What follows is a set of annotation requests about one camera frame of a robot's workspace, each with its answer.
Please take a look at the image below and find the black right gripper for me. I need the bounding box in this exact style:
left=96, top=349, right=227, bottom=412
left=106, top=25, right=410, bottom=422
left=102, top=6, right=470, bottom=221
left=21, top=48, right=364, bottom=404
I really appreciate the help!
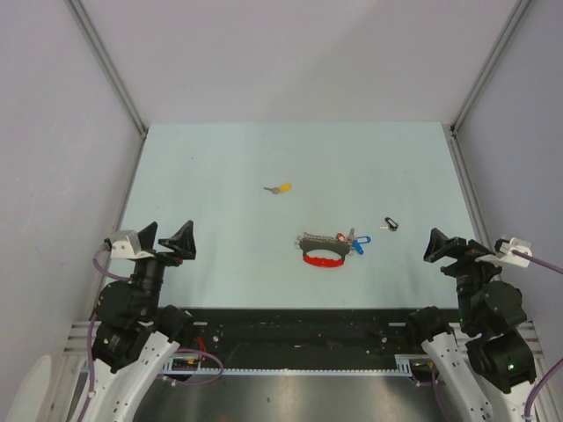
left=422, top=227, right=509, bottom=329

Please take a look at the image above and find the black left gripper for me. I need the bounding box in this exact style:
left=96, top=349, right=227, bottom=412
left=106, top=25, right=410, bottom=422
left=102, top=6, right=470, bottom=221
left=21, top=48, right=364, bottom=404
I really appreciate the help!
left=132, top=219, right=195, bottom=317

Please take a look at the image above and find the red handled key organizer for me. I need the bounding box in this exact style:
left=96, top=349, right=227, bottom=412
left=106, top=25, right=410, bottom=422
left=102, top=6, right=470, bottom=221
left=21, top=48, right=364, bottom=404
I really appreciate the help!
left=295, top=232, right=352, bottom=269

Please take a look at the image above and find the yellow tagged key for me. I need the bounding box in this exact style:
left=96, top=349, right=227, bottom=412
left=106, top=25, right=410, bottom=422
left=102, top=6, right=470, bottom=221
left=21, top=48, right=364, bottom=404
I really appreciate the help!
left=264, top=183, right=292, bottom=194

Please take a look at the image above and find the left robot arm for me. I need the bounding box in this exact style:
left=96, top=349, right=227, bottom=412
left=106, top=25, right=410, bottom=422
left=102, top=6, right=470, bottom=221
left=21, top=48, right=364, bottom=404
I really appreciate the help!
left=71, top=221, right=197, bottom=421

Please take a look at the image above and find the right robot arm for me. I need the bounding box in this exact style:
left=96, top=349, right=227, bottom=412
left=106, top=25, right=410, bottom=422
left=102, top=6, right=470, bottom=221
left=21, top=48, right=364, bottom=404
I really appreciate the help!
left=406, top=228, right=537, bottom=421

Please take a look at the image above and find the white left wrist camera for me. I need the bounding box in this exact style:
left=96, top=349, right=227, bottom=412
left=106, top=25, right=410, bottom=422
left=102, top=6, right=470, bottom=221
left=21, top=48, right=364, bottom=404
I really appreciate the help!
left=103, top=230, right=154, bottom=260

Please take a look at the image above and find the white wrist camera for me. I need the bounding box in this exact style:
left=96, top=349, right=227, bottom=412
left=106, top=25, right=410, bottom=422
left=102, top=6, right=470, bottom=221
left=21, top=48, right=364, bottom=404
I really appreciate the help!
left=103, top=230, right=154, bottom=260
left=475, top=237, right=533, bottom=268

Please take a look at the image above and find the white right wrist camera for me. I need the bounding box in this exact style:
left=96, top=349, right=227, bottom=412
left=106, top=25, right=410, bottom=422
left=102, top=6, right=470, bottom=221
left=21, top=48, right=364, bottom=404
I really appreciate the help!
left=475, top=237, right=533, bottom=268

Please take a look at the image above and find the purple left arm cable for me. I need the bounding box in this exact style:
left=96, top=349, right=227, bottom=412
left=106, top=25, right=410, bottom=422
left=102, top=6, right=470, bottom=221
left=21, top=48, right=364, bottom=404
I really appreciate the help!
left=78, top=245, right=135, bottom=422

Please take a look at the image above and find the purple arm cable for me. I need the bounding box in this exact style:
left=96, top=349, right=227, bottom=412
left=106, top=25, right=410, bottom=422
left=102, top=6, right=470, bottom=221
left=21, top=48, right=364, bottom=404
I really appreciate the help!
left=512, top=249, right=563, bottom=422
left=78, top=245, right=135, bottom=422

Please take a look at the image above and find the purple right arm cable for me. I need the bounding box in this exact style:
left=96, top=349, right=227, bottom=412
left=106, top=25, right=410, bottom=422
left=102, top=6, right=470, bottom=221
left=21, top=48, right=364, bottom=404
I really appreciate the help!
left=512, top=249, right=563, bottom=422

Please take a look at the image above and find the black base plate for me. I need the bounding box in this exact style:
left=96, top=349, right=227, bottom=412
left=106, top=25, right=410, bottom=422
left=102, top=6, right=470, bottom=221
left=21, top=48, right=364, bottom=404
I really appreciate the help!
left=166, top=307, right=461, bottom=360

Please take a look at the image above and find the grey slotted cable duct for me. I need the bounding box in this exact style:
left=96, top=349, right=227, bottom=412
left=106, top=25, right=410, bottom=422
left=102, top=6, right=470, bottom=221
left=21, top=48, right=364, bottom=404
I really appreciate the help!
left=160, top=354, right=433, bottom=382

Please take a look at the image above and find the left aluminium frame post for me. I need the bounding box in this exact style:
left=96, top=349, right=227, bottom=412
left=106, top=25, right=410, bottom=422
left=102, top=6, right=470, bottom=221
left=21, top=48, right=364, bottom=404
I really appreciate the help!
left=65, top=0, right=149, bottom=137

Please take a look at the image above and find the aluminium frame post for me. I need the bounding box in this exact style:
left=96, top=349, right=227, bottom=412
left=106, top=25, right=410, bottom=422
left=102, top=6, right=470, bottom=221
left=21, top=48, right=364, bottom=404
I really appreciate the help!
left=65, top=0, right=149, bottom=137
left=448, top=0, right=533, bottom=133

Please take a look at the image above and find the right aluminium frame post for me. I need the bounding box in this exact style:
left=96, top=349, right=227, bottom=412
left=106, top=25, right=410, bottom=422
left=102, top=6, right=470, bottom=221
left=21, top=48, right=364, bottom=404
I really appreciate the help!
left=448, top=0, right=533, bottom=133

